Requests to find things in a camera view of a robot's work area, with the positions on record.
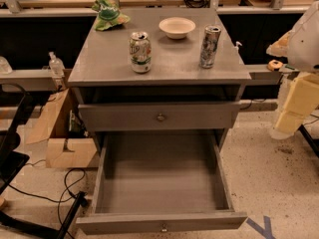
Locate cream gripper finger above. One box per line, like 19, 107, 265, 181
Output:
270, 73, 319, 139

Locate silver redbull can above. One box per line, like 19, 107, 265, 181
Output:
199, 25, 221, 69

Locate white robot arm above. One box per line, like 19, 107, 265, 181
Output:
266, 1, 319, 139

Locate grey wooden drawer cabinet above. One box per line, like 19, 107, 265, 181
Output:
68, 8, 250, 147

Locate closed grey upper drawer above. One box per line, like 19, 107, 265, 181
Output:
79, 102, 240, 131

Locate white green soda can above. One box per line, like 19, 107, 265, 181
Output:
130, 31, 152, 74

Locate open grey lower drawer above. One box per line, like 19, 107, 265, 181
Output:
77, 130, 247, 235

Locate black stand base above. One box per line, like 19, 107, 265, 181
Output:
298, 125, 319, 157

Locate small white pump bottle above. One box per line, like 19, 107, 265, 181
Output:
234, 41, 242, 52

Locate white paper bowl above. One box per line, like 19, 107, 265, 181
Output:
159, 17, 196, 40

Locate green chip bag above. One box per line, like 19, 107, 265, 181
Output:
92, 0, 131, 31

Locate brown cardboard box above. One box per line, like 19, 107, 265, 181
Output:
26, 90, 99, 168

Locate clear sanitizer bottle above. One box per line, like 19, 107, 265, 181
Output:
49, 52, 65, 77

